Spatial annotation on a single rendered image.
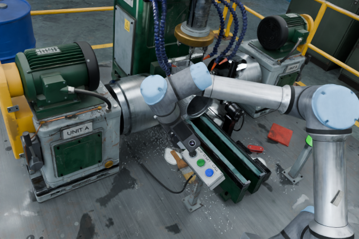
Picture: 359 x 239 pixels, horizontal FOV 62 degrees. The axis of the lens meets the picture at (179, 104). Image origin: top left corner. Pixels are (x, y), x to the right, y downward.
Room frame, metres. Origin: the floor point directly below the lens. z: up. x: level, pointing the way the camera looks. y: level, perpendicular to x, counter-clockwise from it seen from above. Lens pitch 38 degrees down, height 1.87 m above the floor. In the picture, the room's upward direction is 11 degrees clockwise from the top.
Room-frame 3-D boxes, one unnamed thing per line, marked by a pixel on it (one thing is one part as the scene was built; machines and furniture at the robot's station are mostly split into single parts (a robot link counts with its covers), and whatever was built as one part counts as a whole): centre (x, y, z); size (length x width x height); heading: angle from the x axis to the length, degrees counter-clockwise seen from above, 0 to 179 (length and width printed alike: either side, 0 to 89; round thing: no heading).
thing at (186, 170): (0.94, -0.07, 0.80); 0.21 x 0.05 x 0.01; 38
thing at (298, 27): (1.62, -0.53, 1.16); 0.33 x 0.26 x 0.42; 131
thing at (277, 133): (1.31, -0.59, 0.80); 0.15 x 0.12 x 0.01; 159
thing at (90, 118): (0.83, 0.42, 0.99); 0.35 x 0.31 x 0.37; 131
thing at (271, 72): (1.62, -0.48, 0.99); 0.35 x 0.31 x 0.37; 131
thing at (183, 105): (1.23, -0.03, 1.01); 0.20 x 0.19 x 0.19; 41
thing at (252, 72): (1.44, -0.28, 1.04); 0.41 x 0.25 x 0.25; 131
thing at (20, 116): (0.78, 0.43, 1.16); 0.33 x 0.26 x 0.42; 131
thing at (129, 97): (0.99, 0.24, 1.04); 0.37 x 0.25 x 0.25; 131
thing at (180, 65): (1.26, 0.00, 1.11); 0.12 x 0.11 x 0.07; 41
